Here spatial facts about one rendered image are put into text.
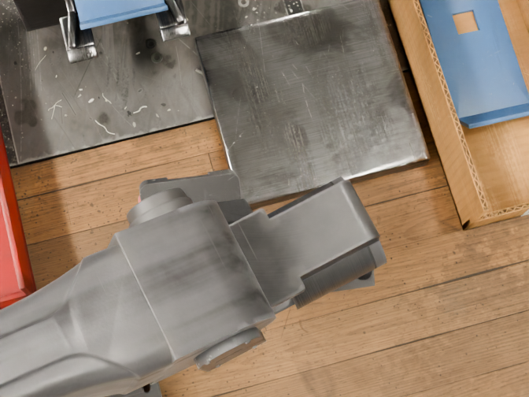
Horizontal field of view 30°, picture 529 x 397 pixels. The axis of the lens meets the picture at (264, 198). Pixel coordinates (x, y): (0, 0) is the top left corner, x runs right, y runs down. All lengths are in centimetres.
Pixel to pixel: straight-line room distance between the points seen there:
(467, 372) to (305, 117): 26
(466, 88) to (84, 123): 34
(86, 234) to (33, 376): 42
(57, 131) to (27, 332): 45
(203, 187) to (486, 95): 35
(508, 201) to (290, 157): 19
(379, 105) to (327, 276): 34
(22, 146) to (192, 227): 43
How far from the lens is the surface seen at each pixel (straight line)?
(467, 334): 86
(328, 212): 53
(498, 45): 93
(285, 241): 53
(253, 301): 48
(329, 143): 85
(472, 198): 83
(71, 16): 82
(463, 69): 91
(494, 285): 87
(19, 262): 80
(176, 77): 89
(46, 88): 90
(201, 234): 48
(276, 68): 87
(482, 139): 90
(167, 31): 82
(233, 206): 63
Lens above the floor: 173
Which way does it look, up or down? 75 degrees down
